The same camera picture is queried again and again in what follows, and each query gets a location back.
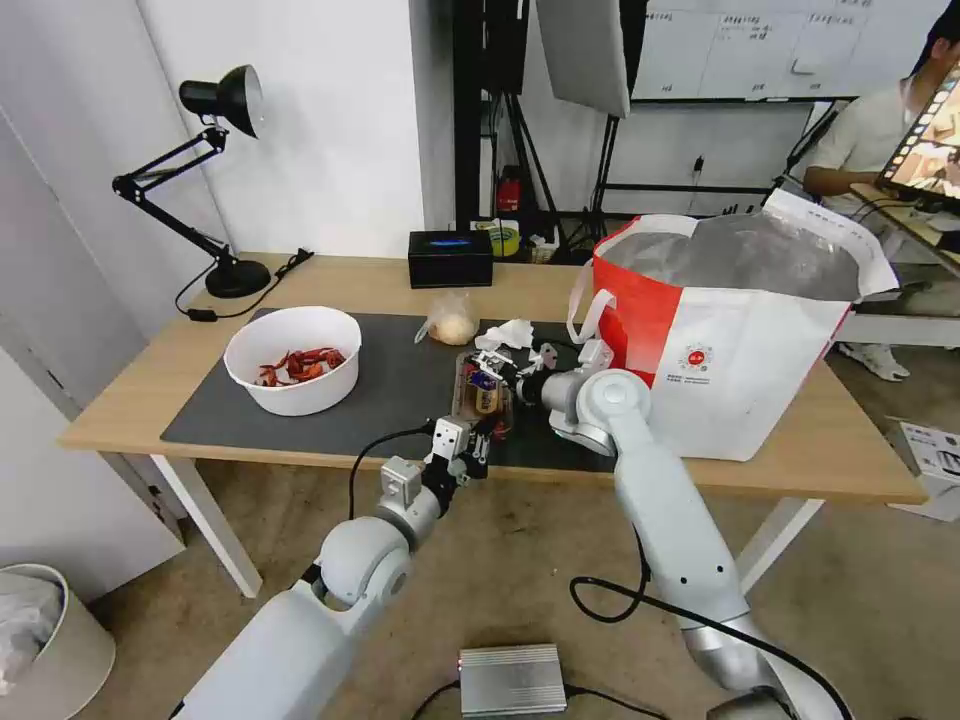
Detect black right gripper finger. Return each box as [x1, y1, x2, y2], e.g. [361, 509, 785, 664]
[466, 346, 528, 376]
[476, 370, 525, 402]

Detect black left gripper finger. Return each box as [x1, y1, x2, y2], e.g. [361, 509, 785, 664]
[467, 437, 498, 483]
[466, 416, 514, 451]

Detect clear plastic food container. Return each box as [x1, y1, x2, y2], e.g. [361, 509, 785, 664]
[449, 348, 526, 441]

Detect clear bag with bread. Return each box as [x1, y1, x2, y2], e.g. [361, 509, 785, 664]
[414, 291, 481, 347]

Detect red and white takeout bag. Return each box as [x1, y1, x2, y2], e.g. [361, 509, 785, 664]
[565, 187, 901, 463]

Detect crumpled white tissue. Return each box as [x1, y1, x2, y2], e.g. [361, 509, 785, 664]
[473, 318, 538, 355]

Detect black tissue box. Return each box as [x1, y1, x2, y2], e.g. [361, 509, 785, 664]
[407, 230, 496, 289]

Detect black desk mat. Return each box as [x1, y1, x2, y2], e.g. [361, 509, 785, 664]
[159, 307, 621, 475]

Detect yellow tape roll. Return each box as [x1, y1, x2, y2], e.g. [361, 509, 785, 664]
[470, 218, 523, 261]

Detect red canister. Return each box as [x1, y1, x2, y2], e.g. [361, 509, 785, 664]
[496, 172, 527, 220]

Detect white round bowl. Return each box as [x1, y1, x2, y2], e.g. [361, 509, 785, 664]
[224, 305, 364, 418]

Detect red crayfish shells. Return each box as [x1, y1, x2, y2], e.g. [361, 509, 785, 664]
[258, 345, 349, 388]

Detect silver power supply box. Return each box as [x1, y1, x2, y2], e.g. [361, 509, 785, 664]
[458, 642, 568, 715]

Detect white table leg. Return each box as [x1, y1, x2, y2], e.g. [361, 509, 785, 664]
[149, 455, 265, 600]
[737, 497, 827, 603]

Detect black metal stand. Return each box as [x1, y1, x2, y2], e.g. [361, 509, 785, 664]
[452, 0, 528, 230]

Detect black articulated desk lamp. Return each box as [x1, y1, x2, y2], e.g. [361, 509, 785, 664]
[112, 64, 273, 300]

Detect grey light reflector panel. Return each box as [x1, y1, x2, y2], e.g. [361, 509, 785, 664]
[533, 0, 634, 121]

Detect person's shoe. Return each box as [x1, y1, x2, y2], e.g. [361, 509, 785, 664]
[835, 341, 913, 383]

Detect whiteboard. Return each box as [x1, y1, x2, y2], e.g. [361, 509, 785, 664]
[629, 0, 865, 103]

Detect white cardboard box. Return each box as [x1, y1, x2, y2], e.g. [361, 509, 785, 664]
[887, 418, 960, 523]

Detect person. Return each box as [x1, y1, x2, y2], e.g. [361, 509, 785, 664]
[801, 13, 960, 354]

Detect wooden side desk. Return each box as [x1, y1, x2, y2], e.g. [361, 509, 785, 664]
[847, 182, 960, 273]

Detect beige waste bin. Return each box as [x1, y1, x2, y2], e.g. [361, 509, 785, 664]
[0, 563, 118, 720]

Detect clear bin liner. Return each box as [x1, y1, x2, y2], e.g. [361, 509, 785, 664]
[0, 573, 66, 689]

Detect computer monitor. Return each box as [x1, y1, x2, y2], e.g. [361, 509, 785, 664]
[875, 59, 960, 205]

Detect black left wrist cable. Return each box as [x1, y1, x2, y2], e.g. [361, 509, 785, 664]
[350, 421, 444, 520]

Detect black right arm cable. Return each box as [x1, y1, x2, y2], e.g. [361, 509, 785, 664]
[568, 528, 685, 625]

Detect black floor cable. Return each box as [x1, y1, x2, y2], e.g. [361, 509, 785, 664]
[408, 678, 661, 720]

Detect black lamp power cable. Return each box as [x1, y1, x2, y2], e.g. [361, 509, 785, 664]
[174, 248, 315, 325]

